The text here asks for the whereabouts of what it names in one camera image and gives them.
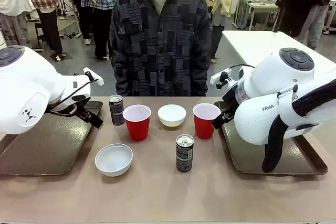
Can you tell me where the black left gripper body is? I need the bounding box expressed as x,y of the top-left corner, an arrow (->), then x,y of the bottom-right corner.
71,93 -> 92,120

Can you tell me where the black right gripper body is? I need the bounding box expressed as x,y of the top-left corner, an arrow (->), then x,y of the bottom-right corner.
222,87 -> 242,116

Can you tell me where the red plastic cup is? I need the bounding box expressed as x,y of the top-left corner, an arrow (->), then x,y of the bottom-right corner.
122,104 -> 152,142
193,103 -> 222,140

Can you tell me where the black beverage can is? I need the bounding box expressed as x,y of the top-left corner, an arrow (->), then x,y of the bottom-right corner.
109,94 -> 126,126
175,134 -> 194,173

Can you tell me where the grey-white bowl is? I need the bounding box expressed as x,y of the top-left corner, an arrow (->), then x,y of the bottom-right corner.
94,143 -> 134,177

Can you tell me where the cream white bowl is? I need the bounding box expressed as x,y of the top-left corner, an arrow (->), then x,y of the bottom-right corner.
157,104 -> 187,127

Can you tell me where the person's right forearm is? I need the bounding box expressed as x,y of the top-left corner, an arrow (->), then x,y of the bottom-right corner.
111,58 -> 132,97

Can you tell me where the person's left forearm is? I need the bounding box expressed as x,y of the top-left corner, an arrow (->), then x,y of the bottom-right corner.
191,58 -> 211,97

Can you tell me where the dark brown plastic tray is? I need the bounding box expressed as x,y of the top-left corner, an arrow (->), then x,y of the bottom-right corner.
214,100 -> 329,176
0,100 -> 103,176

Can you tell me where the white table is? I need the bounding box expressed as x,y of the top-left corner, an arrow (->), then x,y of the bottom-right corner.
222,30 -> 336,78

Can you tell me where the person in patchwork shirt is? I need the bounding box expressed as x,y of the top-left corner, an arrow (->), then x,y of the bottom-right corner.
109,0 -> 213,97

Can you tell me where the grey background table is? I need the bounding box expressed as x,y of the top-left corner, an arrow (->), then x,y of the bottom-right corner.
233,0 -> 279,31

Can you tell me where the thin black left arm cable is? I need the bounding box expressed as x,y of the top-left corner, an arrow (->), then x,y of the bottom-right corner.
48,77 -> 100,117

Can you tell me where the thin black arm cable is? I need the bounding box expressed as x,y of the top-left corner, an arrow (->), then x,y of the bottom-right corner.
229,63 -> 257,72
48,77 -> 100,117

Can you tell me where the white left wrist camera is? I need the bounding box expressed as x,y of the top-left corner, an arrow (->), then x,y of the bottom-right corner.
83,68 -> 104,86

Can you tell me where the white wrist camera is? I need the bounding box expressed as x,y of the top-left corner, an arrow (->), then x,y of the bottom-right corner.
209,68 -> 233,88
83,68 -> 104,86

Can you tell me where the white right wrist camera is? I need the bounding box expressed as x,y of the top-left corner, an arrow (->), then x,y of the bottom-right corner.
209,68 -> 233,88

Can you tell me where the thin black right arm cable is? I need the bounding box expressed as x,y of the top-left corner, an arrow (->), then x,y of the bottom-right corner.
229,63 -> 257,72

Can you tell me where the black braided cable sleeve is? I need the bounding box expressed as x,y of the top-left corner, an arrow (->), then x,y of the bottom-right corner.
261,78 -> 336,174

